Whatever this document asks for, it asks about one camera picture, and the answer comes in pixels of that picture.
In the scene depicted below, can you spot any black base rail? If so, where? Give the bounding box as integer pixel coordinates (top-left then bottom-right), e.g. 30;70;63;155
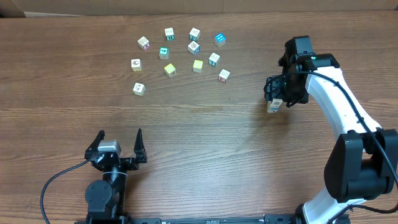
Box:
74;212;351;224

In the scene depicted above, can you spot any wooden block teal side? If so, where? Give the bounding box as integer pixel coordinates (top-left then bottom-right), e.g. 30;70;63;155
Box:
189;27;200;42

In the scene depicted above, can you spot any wooden block teal front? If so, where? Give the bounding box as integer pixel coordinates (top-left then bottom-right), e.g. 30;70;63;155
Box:
208;53;220;67

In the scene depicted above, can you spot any wooden block red side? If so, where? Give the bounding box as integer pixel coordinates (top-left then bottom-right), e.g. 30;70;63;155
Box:
218;69;230;83

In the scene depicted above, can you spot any wooden block blue side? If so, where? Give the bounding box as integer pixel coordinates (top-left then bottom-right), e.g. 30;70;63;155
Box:
188;41;200;55

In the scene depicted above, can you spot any blue top wooden block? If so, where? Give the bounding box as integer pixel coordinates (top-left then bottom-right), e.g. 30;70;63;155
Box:
214;33;226;47

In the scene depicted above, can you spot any wooden block green side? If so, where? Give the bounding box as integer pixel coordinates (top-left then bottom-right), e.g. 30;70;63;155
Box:
269;98;283;108
164;27;175;41

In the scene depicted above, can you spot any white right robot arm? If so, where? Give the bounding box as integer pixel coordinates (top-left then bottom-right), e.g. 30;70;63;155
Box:
264;36;397;224

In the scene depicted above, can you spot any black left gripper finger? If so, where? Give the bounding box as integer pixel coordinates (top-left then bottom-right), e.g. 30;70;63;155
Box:
134;128;147;163
85;130;105;159

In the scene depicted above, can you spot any wooden block red top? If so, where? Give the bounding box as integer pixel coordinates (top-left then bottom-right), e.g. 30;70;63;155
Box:
137;36;150;50

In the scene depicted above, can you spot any cardboard wall panel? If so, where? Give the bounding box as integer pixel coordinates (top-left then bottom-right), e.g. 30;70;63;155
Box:
1;0;397;17

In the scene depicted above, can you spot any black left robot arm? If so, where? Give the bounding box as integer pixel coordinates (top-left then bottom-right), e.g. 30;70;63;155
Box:
85;130;147;223

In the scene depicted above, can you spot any wooden block green four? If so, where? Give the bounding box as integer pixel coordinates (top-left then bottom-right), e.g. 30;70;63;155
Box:
159;47;169;60

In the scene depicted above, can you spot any wooden block orange side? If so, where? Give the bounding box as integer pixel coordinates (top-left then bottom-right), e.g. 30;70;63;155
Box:
133;83;146;96

